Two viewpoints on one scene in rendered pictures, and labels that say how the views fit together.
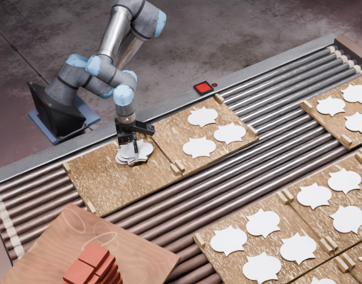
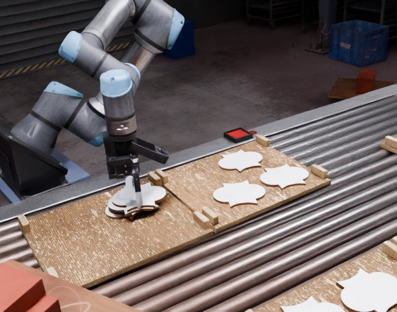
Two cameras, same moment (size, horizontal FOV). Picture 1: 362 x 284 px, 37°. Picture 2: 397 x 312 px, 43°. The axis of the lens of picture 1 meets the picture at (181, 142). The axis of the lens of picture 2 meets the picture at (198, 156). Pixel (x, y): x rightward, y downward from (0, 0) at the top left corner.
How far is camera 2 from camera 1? 1.09 m
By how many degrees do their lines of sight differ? 19
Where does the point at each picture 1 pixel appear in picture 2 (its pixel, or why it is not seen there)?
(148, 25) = (158, 24)
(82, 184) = (44, 246)
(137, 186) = (138, 245)
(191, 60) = not seen: hidden behind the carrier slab
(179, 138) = (206, 184)
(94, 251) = (3, 283)
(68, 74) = (45, 104)
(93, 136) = (76, 189)
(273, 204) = (380, 263)
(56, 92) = (25, 130)
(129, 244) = not seen: outside the picture
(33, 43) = not seen: hidden behind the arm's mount
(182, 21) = (203, 135)
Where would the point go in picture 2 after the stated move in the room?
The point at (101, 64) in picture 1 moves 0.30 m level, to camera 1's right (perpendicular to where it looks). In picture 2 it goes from (84, 41) to (202, 33)
